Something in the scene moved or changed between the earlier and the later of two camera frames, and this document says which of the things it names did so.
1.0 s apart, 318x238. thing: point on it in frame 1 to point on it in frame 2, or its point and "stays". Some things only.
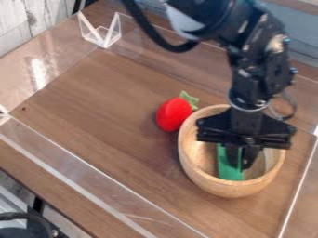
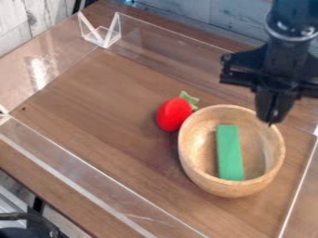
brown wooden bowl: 201,158 stays
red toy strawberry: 174,112 stays
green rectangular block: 228,172 stays
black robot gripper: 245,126 to 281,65
